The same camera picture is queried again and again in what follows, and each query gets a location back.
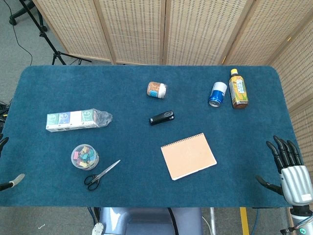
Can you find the black floor cable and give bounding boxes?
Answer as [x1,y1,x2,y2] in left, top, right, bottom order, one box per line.
[4,0,33,70]

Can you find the woven folding screen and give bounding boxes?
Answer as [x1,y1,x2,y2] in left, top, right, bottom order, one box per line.
[32,0,313,169]

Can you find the blue felt table mat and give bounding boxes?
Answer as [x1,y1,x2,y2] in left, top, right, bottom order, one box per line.
[0,64,304,208]

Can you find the bundle of cables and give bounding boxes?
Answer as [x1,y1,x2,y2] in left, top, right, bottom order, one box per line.
[0,98,12,123]

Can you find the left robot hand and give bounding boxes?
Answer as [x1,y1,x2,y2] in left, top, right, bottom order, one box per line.
[0,133,25,192]

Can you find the black-handled scissors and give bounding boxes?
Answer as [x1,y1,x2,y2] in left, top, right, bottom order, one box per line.
[84,160,121,191]

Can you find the yellow-capped tea bottle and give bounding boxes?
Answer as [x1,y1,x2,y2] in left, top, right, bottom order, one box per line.
[228,69,249,109]

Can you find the black stapler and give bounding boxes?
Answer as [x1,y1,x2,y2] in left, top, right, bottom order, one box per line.
[149,110,175,126]

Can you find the wrapped pack of tissue boxes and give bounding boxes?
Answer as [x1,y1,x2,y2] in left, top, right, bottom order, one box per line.
[45,108,113,133]

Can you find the black office chair base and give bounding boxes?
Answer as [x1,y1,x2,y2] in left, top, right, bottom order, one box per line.
[9,0,48,32]

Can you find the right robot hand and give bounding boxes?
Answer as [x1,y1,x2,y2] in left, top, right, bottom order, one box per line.
[255,135,313,206]

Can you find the blue and white drink can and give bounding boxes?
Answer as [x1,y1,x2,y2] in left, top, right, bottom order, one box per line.
[208,81,228,108]

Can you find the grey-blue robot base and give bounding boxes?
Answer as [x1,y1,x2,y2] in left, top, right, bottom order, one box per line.
[91,207,203,235]

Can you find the yellow floor tape strip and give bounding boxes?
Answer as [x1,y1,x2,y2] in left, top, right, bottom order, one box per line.
[240,207,250,235]

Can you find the clear tub of colourful clips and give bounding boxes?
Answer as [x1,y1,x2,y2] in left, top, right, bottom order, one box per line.
[70,143,100,171]

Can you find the black tripod stand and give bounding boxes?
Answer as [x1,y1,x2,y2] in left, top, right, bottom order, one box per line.
[19,0,92,66]

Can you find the clear jar of nuts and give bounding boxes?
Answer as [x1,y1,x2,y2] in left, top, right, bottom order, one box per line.
[146,81,168,99]

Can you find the tan spiral notebook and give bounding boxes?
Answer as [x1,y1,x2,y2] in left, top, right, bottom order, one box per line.
[160,133,218,181]

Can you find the silver table leg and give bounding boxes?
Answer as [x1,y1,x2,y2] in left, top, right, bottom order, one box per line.
[209,207,217,235]

